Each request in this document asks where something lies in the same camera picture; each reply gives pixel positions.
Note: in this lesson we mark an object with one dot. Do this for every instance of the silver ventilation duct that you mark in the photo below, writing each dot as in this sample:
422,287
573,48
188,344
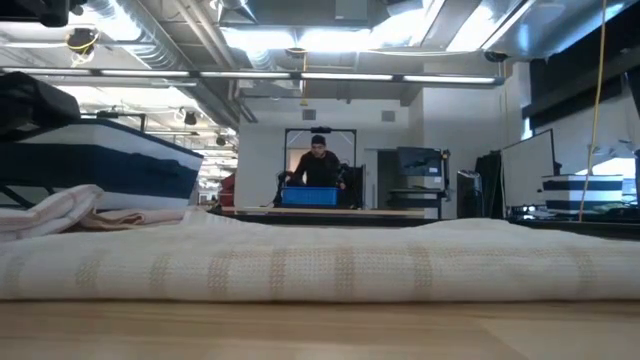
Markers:
150,45

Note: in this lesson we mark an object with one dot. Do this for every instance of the white red-checked towel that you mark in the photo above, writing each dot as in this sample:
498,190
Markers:
50,207

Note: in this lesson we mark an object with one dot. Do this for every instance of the navy fabric basket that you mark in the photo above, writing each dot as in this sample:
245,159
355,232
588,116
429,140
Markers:
125,170

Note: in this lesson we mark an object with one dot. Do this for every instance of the silver bin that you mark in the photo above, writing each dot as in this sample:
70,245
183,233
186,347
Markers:
468,192

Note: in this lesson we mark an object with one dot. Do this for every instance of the blue plastic bin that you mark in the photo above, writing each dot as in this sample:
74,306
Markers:
309,196

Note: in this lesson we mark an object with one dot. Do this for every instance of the grey wall vent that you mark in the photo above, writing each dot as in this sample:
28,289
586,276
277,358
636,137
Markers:
309,115
388,116

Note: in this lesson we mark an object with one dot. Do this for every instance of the white cabinet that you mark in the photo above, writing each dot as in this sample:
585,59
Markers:
527,170

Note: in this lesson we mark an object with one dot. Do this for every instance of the long ceiling light bar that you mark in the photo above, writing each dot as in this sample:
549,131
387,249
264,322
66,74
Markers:
350,76

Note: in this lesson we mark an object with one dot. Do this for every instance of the black distant robot arm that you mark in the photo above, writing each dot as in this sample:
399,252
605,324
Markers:
281,187

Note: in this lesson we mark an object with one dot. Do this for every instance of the black monitor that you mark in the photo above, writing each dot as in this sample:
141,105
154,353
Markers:
420,162

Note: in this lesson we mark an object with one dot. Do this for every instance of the black aluminium table frame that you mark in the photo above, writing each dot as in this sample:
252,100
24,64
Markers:
15,196

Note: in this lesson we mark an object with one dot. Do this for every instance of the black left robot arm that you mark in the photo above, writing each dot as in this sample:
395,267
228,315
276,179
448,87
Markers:
30,105

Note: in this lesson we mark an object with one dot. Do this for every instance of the person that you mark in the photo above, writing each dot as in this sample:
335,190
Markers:
317,167

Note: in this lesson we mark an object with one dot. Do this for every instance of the black security camera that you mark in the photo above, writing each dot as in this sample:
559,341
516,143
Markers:
495,56

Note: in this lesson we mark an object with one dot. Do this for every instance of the white grey-striped towel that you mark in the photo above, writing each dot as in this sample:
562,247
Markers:
320,260

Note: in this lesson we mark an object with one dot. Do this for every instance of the black ceiling camera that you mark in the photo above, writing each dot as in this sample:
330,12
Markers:
81,42

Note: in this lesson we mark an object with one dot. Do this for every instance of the black camera gantry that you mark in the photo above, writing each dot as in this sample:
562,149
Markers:
120,115

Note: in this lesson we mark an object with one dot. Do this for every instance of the round ceiling fixture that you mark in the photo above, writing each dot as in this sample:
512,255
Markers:
296,50

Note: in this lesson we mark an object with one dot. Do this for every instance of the dark monitor cart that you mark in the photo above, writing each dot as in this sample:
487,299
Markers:
415,197

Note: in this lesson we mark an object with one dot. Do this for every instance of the black station frame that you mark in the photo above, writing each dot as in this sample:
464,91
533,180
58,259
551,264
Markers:
320,130

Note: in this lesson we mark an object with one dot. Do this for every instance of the navy white striped basket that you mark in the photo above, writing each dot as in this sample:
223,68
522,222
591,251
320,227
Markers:
582,192

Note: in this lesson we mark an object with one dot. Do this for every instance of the black equipment case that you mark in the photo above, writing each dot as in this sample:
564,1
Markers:
354,185

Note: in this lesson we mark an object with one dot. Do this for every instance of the red box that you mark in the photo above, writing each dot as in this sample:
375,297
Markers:
227,190

